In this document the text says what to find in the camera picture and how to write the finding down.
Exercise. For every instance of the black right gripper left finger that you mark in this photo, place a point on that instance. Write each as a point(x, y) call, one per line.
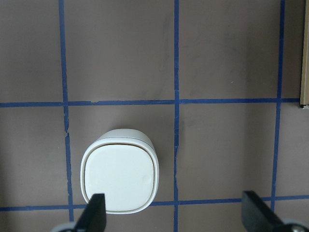
point(93, 218)

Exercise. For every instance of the white trash can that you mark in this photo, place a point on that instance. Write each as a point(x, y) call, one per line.
point(123, 165)

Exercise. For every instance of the wire basket with wood box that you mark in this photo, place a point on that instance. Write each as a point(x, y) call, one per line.
point(304, 86)

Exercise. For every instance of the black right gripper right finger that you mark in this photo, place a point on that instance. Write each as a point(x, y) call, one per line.
point(256, 216)

